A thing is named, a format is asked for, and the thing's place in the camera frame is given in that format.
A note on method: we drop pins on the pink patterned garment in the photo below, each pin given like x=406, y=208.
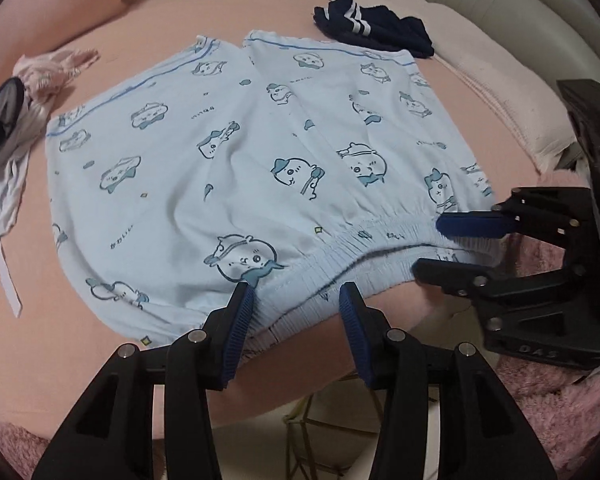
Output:
x=45, y=75

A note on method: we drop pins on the beige bed blanket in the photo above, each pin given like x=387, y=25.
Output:
x=526, y=104

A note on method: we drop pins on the pink fluffy rug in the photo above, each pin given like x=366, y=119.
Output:
x=562, y=406

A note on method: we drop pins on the gold wire stool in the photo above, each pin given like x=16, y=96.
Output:
x=326, y=436

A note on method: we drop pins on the white navy-trimmed shirt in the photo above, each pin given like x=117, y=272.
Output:
x=21, y=123

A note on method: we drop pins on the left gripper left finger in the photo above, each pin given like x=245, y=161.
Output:
x=108, y=432

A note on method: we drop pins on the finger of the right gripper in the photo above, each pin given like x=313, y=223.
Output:
x=469, y=281
x=475, y=222

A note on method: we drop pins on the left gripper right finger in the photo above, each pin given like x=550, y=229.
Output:
x=450, y=398

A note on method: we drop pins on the light blue cartoon shorts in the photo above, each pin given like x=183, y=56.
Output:
x=291, y=165

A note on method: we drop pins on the navy striped folded garment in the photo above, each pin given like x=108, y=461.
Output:
x=373, y=27

